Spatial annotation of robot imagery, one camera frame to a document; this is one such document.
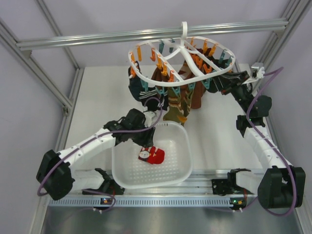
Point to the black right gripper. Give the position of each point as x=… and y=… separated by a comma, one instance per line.
x=241, y=77

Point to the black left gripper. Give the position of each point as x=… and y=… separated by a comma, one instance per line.
x=146, y=141

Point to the red santa sock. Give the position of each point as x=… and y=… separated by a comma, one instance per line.
x=152, y=155

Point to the white round clip hanger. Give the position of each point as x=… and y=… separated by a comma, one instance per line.
x=184, y=57

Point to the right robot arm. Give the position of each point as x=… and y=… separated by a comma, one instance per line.
x=282, y=185

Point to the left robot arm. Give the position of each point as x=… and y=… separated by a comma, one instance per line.
x=60, y=172

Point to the translucent white plastic basket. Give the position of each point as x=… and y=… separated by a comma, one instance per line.
x=131, y=173

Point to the black white striped sock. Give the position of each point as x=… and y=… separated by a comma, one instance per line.
x=153, y=101

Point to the teal clothes peg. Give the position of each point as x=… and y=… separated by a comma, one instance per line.
x=162, y=91

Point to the brown sock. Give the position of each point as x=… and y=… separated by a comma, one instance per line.
x=198, y=93

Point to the olive striped sock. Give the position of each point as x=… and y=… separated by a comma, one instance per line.
x=179, y=103

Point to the navy blue sock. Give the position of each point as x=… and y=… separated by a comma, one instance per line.
x=135, y=85

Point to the orange clothes peg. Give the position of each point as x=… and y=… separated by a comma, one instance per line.
x=160, y=63

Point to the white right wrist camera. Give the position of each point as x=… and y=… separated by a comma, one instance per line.
x=257, y=70

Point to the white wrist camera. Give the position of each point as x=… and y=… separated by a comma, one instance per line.
x=149, y=118
x=257, y=70

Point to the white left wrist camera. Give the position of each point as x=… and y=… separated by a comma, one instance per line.
x=149, y=118

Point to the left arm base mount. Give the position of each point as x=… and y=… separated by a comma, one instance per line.
x=108, y=187

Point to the aluminium top rail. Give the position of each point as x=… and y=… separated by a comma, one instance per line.
x=163, y=33

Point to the perforated cable tray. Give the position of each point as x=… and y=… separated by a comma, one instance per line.
x=149, y=201

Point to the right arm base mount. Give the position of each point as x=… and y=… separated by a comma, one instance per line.
x=228, y=186

